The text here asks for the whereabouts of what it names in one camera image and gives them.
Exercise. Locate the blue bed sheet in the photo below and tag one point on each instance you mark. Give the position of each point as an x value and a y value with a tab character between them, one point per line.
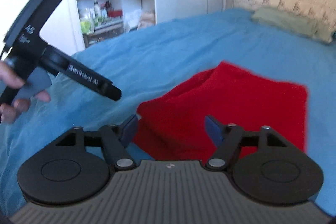
148	63

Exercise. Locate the person's left hand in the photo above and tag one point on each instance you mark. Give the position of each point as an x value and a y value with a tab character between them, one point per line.
20	82

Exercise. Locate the white shelf desk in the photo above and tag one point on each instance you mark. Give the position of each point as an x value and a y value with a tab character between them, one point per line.
110	1

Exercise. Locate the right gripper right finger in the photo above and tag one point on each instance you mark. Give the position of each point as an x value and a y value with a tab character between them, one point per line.
262	164

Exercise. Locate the red box on shelf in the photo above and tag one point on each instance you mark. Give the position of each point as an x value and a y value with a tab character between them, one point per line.
114	13

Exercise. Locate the green pillow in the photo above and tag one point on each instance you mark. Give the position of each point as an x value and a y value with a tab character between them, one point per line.
298	24

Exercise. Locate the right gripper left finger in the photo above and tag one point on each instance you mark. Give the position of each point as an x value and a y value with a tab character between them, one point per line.
77	165

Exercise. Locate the white bottle on shelf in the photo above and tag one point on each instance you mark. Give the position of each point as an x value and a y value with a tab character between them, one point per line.
97	9

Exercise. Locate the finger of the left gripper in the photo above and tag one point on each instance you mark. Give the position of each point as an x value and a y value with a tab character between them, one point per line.
90	79

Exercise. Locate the red knitted garment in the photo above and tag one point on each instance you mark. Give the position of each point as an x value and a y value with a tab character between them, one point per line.
172	127

